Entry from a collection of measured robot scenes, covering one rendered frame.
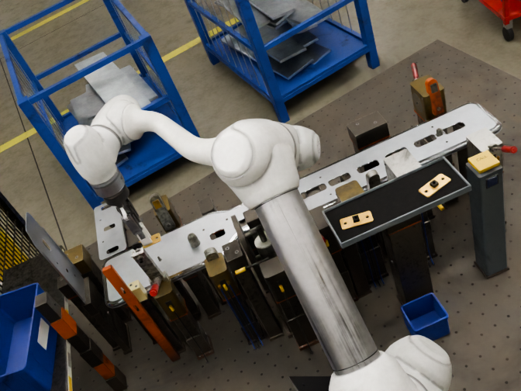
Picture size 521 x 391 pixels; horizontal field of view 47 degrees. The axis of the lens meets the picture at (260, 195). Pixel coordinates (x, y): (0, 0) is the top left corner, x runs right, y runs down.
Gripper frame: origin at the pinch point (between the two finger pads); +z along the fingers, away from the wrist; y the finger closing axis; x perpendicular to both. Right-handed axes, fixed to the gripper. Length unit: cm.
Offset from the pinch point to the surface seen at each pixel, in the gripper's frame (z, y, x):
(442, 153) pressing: 13, -9, -96
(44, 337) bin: 3.6, -19.9, 35.5
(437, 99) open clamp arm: 10, 12, -106
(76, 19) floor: 113, 508, 59
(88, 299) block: 12.9, -2.9, 25.4
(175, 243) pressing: 13.0, 4.3, -6.3
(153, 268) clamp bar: 0.2, -16.1, -1.1
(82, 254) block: 7.0, 11.4, 23.5
